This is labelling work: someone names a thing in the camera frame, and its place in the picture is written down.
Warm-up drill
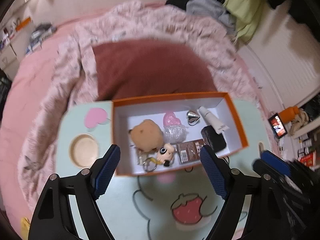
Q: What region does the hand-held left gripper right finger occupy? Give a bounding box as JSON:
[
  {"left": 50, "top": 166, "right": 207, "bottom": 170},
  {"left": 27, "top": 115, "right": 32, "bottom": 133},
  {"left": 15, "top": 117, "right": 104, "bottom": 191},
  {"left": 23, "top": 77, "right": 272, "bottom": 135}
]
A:
[{"left": 199, "top": 144, "right": 293, "bottom": 240}]

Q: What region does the beige crumpled cloth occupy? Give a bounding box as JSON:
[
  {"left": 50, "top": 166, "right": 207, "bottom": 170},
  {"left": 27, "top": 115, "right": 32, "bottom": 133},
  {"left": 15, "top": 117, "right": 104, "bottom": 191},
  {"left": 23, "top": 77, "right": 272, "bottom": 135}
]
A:
[{"left": 289, "top": 110, "right": 310, "bottom": 137}]

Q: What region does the light green cloth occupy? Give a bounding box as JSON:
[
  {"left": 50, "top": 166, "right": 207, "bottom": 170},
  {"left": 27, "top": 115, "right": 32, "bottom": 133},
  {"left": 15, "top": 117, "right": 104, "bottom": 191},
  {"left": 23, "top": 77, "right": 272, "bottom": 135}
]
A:
[{"left": 224, "top": 0, "right": 265, "bottom": 43}]

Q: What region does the green cartoon lap table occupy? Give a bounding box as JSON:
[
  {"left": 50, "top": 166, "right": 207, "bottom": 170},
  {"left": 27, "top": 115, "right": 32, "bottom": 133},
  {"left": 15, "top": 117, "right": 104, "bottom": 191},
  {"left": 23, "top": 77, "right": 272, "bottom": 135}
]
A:
[{"left": 0, "top": 1, "right": 278, "bottom": 233}]

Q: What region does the white cream tube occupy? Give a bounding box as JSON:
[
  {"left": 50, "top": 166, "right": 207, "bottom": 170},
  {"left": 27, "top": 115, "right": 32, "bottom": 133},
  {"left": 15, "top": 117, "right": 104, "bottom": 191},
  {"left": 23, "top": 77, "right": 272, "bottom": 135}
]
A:
[{"left": 198, "top": 106, "right": 230, "bottom": 134}]

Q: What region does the brown plush toy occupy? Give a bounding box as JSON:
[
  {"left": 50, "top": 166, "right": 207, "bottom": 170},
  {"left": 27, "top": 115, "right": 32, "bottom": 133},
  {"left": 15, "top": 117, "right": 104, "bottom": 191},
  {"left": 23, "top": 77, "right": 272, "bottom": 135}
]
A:
[{"left": 127, "top": 119, "right": 165, "bottom": 154}]

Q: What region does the black rectangular case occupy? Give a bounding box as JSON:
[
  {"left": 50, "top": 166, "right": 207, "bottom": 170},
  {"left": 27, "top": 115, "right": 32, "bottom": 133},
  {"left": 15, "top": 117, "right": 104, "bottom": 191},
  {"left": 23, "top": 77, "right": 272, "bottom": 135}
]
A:
[{"left": 201, "top": 126, "right": 227, "bottom": 152}]

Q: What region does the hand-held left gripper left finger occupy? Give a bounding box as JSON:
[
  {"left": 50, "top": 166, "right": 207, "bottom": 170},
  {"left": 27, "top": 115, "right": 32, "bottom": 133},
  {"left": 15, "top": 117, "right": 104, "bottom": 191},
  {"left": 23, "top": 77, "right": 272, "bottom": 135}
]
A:
[{"left": 27, "top": 144, "right": 122, "bottom": 240}]

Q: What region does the grey garment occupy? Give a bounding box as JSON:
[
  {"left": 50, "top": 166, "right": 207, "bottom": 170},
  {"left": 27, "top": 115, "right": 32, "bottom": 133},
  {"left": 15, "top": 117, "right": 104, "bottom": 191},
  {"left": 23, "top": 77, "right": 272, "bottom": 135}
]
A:
[{"left": 186, "top": 0, "right": 237, "bottom": 34}]

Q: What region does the black garment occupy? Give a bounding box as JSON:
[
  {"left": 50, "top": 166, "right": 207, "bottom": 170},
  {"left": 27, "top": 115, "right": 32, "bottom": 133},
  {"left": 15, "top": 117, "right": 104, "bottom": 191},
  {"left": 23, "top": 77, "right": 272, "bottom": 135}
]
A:
[{"left": 166, "top": 0, "right": 198, "bottom": 8}]

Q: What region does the yellow cloth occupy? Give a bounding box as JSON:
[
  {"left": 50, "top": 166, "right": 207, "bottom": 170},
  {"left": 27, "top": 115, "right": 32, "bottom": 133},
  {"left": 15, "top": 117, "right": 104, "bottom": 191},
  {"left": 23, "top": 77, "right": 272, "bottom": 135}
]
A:
[{"left": 21, "top": 217, "right": 32, "bottom": 235}]

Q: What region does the grey blue clothing pile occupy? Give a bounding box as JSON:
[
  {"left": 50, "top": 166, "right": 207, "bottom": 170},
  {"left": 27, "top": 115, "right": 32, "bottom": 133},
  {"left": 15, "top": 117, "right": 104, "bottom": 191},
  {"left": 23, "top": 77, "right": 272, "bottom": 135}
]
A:
[{"left": 29, "top": 24, "right": 56, "bottom": 52}]

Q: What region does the smartphone with lit screen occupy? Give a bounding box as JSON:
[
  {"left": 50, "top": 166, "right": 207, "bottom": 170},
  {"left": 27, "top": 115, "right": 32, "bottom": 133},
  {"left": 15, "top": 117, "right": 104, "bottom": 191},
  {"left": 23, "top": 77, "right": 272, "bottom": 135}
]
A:
[{"left": 269, "top": 114, "right": 288, "bottom": 138}]

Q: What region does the white slatted panel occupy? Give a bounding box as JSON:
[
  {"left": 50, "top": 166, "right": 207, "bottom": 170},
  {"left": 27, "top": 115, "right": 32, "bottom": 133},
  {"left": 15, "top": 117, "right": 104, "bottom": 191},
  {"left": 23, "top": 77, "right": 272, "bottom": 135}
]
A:
[{"left": 237, "top": 5, "right": 320, "bottom": 110}]

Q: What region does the white nightstand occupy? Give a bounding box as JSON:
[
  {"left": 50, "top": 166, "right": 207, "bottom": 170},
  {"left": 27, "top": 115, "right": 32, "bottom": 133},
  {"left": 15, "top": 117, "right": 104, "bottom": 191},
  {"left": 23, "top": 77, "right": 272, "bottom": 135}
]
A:
[{"left": 0, "top": 36, "right": 25, "bottom": 73}]

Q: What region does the black bag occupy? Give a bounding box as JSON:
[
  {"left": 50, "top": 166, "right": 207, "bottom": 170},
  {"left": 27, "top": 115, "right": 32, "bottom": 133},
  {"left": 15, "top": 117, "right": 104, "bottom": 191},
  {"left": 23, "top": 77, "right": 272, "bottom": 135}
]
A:
[{"left": 0, "top": 71, "right": 12, "bottom": 100}]

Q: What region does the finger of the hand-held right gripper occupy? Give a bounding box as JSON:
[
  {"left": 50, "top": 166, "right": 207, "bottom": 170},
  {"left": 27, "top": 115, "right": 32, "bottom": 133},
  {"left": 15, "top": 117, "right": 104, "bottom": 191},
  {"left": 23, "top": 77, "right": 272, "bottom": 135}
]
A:
[
  {"left": 259, "top": 150, "right": 292, "bottom": 177},
  {"left": 253, "top": 159, "right": 288, "bottom": 181}
]

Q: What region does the maroon cushion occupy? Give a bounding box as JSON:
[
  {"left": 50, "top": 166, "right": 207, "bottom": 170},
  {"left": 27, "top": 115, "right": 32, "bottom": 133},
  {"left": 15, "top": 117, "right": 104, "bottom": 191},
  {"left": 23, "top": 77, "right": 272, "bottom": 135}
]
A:
[{"left": 91, "top": 39, "right": 217, "bottom": 103}]

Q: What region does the orange cardboard box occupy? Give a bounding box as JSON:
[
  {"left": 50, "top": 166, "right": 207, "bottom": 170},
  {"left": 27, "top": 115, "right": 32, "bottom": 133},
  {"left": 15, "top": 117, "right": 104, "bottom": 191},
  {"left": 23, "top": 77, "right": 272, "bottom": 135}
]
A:
[{"left": 110, "top": 92, "right": 250, "bottom": 177}]

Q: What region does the brown foil packet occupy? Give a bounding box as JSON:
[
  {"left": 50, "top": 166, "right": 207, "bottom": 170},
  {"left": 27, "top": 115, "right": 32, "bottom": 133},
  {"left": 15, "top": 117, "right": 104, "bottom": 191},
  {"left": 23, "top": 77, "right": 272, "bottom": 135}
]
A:
[{"left": 176, "top": 139, "right": 203, "bottom": 164}]

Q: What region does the floral pink blanket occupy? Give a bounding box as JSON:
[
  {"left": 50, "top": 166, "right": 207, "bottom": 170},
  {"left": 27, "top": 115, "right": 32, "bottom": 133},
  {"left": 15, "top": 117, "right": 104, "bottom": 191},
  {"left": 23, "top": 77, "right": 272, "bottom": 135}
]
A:
[{"left": 21, "top": 0, "right": 265, "bottom": 213}]

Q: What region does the pink heart-shaped trinket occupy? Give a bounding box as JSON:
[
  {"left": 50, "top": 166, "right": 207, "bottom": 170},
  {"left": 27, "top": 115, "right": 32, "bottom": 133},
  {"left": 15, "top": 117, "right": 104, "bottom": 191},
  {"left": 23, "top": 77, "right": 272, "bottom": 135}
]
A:
[{"left": 162, "top": 110, "right": 181, "bottom": 127}]

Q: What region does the silver cone-shaped trinket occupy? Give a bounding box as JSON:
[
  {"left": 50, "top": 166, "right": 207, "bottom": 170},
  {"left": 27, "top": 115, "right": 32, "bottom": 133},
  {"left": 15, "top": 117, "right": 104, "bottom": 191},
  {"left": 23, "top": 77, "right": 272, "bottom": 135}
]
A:
[{"left": 186, "top": 109, "right": 202, "bottom": 125}]

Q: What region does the cartoon figure keychain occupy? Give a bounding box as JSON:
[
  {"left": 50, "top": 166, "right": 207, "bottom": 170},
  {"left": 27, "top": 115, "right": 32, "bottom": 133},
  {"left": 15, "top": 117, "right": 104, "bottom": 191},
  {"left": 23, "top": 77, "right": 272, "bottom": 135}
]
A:
[{"left": 142, "top": 142, "right": 177, "bottom": 173}]

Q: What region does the red printed packet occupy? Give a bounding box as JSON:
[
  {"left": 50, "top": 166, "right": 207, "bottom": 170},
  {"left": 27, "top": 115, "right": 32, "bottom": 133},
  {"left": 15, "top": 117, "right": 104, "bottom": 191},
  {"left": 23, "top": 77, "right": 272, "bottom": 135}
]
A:
[{"left": 300, "top": 152, "right": 318, "bottom": 167}]

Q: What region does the orange storage bin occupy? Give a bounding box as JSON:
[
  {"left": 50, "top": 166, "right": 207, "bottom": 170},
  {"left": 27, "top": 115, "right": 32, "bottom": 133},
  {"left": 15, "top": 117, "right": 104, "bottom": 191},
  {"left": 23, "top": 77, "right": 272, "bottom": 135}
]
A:
[{"left": 15, "top": 17, "right": 32, "bottom": 32}]

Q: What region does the orange bottle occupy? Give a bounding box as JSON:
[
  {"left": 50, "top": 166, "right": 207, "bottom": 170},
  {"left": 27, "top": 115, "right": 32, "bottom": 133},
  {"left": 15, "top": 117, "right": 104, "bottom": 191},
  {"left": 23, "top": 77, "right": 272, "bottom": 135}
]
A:
[{"left": 280, "top": 106, "right": 299, "bottom": 122}]

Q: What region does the clear bubble wrap bundle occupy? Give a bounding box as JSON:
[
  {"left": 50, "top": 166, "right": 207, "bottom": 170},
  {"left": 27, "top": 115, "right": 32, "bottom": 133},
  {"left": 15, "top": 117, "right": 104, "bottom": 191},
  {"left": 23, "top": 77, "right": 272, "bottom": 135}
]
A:
[{"left": 164, "top": 124, "right": 187, "bottom": 144}]

